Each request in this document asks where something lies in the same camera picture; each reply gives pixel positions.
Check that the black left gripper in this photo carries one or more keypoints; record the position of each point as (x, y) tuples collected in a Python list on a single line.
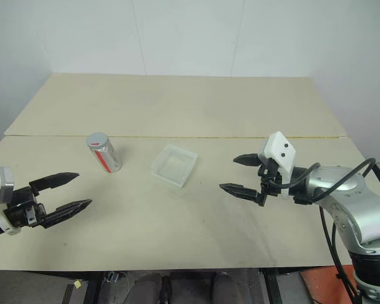
[(23, 210)]

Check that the small silver blue clamp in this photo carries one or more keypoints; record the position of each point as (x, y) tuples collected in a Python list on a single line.
[(111, 276)]

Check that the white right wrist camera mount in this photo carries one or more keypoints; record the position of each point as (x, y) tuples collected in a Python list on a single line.
[(278, 147)]

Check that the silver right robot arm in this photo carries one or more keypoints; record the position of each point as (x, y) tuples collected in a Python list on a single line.
[(351, 206)]

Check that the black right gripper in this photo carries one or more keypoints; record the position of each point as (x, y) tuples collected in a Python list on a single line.
[(269, 182)]

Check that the black table frame leg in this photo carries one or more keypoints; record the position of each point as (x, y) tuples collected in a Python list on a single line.
[(92, 289), (271, 288)]

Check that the red floor mat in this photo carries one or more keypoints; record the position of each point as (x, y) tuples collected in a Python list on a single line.
[(320, 285)]

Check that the small yellow tag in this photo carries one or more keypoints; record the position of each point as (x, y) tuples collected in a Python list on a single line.
[(78, 284)]

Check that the dark rounded shape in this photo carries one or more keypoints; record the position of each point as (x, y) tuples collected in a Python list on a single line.
[(227, 289), (149, 289)]

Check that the translucent square plastic container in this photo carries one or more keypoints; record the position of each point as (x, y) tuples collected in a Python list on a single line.
[(174, 166)]

